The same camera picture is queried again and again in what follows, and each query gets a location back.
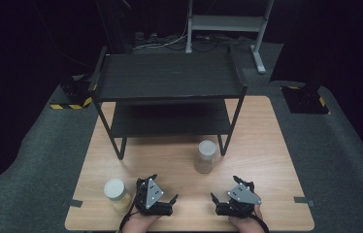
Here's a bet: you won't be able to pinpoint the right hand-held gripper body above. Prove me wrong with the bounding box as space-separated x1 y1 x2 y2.
215 183 263 217

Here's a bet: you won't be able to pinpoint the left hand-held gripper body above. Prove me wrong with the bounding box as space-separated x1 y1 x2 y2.
134 177 174 217

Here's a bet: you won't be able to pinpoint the yellow powder jar white lid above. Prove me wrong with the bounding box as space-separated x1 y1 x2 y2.
103 178 133 214

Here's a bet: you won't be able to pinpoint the grey powder jar white lid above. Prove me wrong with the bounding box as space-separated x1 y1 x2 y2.
194 139 217 175

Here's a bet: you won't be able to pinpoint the black two-tier shelf rack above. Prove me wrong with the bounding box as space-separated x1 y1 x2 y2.
87 45 248 161

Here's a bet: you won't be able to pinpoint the person's right hand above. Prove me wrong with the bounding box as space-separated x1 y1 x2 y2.
227 203 267 233

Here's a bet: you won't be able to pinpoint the grey tape piece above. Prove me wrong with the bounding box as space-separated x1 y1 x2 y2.
68 198 84 209
293 195 315 208

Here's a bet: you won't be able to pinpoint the grey carpet mat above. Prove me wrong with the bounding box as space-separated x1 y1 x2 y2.
0 41 363 233

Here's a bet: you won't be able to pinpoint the black box hazard tape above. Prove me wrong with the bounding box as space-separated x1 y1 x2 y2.
280 84 330 116
49 74 99 111

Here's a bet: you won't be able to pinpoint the grey metal stand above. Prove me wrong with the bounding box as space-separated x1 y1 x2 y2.
184 0 275 75

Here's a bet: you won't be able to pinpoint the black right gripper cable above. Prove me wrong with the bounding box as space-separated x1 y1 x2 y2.
250 212 271 233

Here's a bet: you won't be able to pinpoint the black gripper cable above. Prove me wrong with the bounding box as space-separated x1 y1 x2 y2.
250 212 271 233
116 200 140 233

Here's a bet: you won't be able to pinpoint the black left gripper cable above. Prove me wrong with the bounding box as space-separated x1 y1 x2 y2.
116 200 140 233

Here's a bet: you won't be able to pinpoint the white floor cable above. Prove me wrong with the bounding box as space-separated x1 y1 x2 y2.
133 17 189 51

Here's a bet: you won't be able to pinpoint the black floor cables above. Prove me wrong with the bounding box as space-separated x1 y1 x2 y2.
164 32 256 53

